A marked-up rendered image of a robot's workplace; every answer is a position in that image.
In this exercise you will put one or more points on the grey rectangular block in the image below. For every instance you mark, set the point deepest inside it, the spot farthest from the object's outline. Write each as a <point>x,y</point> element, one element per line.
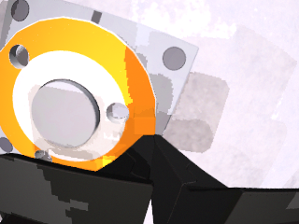
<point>65,112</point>

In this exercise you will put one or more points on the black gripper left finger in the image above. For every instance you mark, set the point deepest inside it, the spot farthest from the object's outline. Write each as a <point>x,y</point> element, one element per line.
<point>52,193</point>

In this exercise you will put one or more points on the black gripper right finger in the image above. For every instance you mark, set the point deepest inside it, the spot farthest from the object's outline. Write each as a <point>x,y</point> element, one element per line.
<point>185,194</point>

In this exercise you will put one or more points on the orange round plate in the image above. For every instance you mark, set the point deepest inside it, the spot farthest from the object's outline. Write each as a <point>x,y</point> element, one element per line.
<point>97,59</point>

